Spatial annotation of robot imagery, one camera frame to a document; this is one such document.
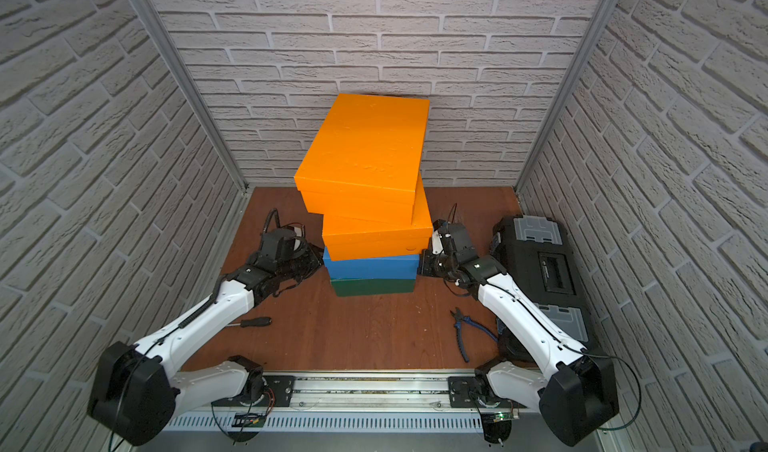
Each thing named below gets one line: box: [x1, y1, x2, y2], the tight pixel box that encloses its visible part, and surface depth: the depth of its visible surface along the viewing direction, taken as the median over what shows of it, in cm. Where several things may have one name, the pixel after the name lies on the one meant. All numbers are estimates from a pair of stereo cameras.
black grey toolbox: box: [490, 215, 600, 363], surface depth 81 cm
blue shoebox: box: [323, 247, 420, 280], surface depth 76 cm
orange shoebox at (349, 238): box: [322, 171, 433, 261], surface depth 66 cm
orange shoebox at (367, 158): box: [294, 94, 431, 225], surface depth 64 cm
